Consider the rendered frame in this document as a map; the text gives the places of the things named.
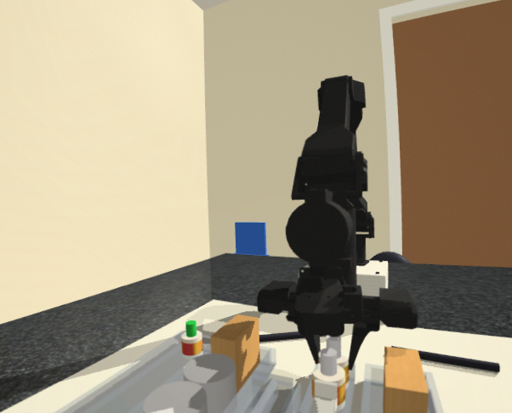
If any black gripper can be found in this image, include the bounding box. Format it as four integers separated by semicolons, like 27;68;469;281
257;246;418;371

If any white jar with green cap and red label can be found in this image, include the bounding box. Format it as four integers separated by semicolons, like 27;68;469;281
181;320;203;359

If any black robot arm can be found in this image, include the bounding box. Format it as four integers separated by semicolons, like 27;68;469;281
286;75;374;337

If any white cylinder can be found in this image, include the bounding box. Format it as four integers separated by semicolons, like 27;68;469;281
143;381;208;413
183;354;236;413

